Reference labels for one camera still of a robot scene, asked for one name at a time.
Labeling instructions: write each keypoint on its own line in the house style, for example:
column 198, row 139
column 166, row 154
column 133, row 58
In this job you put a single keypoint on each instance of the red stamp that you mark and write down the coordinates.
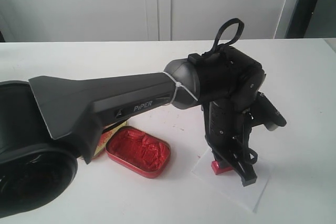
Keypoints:
column 218, row 170

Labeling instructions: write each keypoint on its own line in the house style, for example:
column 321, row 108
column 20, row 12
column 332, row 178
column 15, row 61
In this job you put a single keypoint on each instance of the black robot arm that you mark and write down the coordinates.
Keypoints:
column 47, row 122

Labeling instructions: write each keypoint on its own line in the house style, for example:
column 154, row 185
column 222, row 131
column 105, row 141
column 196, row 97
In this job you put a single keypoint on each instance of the white paper sheet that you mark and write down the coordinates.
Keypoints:
column 229, row 183

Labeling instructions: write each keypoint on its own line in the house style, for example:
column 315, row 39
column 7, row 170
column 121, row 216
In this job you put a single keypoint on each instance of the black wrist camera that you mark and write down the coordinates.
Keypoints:
column 263, row 112

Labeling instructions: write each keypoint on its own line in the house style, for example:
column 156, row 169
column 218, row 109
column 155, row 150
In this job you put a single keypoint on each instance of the red ink tin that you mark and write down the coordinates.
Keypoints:
column 139, row 151

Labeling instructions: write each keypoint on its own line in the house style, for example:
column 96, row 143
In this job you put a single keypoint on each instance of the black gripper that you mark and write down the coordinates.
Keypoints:
column 227, row 133

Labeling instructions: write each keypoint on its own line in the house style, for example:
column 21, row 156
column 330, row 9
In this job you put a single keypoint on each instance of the gold tin lid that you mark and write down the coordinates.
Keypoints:
column 107, row 134

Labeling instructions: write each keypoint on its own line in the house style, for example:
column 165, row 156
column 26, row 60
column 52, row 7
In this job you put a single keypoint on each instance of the white cabinet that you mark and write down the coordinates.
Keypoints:
column 140, row 20

